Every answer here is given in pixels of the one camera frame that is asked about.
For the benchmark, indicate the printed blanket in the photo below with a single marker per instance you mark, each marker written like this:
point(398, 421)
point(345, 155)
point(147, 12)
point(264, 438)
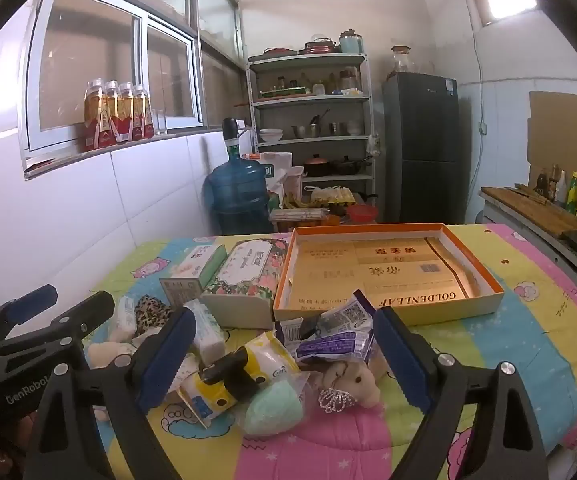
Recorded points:
point(518, 340)

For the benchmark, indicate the clear food box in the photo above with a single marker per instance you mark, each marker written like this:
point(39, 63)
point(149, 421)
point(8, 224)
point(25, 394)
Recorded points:
point(298, 220)

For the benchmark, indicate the bunch of bananas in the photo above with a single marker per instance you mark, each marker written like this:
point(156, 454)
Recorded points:
point(297, 202)

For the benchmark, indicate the cardboard sheet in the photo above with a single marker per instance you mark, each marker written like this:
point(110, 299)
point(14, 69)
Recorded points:
point(558, 130)

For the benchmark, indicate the wooden cutting board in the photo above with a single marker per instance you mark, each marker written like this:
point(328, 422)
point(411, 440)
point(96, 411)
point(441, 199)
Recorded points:
point(528, 205)

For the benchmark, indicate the orange cardboard box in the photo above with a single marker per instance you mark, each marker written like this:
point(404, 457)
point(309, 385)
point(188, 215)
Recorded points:
point(318, 270)

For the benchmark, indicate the purple wet wipes packet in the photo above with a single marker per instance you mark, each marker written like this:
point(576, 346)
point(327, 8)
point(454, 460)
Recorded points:
point(333, 345)

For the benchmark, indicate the metal shelf rack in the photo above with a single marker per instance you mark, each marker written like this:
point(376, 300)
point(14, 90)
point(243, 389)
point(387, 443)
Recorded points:
point(313, 102)

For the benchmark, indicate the leopard print cloth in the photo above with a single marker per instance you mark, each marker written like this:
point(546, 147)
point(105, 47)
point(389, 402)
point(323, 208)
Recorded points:
point(151, 315)

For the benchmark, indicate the metal kitchen counter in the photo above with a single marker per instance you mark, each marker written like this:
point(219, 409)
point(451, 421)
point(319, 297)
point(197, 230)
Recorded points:
point(543, 247)

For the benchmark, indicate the black pot with red lid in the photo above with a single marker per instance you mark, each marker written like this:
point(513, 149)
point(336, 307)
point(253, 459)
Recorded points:
point(317, 166)

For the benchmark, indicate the black water pump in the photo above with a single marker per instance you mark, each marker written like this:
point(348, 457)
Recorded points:
point(230, 132)

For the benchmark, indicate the egg tray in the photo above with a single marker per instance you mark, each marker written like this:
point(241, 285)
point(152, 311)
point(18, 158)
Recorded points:
point(333, 196)

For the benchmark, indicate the glass jar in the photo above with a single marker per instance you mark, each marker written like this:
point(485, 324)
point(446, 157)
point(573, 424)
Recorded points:
point(402, 62)

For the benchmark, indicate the red plastic basket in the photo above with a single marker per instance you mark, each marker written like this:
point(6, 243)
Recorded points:
point(362, 212)

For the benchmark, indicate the dark fridge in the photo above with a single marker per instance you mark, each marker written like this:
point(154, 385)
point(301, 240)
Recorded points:
point(418, 130)

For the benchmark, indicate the pink plush bear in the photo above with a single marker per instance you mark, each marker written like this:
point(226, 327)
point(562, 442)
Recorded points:
point(348, 377)

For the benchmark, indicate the white tissue pack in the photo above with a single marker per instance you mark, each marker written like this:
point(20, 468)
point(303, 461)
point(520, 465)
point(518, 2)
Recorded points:
point(206, 330)

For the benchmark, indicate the blue water jug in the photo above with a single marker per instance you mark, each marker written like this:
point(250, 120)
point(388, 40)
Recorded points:
point(238, 190)

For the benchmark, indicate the floral tissue box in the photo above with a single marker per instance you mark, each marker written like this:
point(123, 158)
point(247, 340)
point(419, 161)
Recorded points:
point(248, 270)

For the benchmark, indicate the pink plastic container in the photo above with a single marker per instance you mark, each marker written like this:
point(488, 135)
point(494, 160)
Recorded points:
point(295, 180)

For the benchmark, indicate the white green bag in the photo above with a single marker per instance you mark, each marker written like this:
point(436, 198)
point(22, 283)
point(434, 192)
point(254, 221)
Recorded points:
point(276, 167)

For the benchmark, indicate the green tissue box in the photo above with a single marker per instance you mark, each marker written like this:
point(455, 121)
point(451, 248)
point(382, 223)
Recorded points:
point(193, 265)

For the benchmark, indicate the yellow white packet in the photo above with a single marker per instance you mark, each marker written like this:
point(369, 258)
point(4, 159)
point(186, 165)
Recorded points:
point(268, 355)

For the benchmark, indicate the row of condiment bottles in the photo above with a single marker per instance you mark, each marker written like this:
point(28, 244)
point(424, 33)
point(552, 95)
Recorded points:
point(573, 190)

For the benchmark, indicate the mint green puff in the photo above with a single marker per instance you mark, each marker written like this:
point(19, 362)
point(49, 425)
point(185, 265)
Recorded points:
point(268, 410)

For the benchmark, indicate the drinking glass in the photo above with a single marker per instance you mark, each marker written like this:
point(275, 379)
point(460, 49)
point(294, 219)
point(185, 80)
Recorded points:
point(160, 122)

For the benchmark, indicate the sliding window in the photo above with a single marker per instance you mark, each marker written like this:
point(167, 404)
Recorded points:
point(83, 60)

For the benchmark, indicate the black wok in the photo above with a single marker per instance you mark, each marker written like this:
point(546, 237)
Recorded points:
point(348, 165)

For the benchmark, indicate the teal canister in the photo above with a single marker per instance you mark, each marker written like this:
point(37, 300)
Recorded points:
point(351, 42)

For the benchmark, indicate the white bowl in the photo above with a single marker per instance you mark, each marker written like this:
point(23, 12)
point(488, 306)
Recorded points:
point(271, 135)

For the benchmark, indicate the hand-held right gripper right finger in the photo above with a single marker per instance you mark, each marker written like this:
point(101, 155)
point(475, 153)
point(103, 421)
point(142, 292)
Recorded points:
point(403, 360)

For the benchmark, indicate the beige plush ball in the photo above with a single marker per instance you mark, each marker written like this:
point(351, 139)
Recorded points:
point(108, 355)

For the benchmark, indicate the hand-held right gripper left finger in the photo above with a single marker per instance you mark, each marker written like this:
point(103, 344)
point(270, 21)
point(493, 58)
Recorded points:
point(166, 360)

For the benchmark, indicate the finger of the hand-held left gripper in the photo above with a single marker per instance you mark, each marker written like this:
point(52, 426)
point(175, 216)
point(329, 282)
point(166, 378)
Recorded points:
point(31, 302)
point(88, 312)

